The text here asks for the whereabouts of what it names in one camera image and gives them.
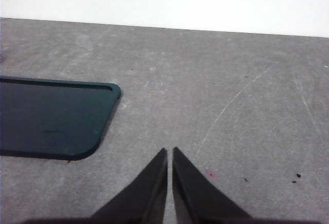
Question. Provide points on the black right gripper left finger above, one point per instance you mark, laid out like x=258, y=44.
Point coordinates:
x=144, y=198

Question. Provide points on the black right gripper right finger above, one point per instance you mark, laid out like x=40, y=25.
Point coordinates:
x=200, y=201

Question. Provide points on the dark rectangular tray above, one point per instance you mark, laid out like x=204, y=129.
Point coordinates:
x=51, y=118

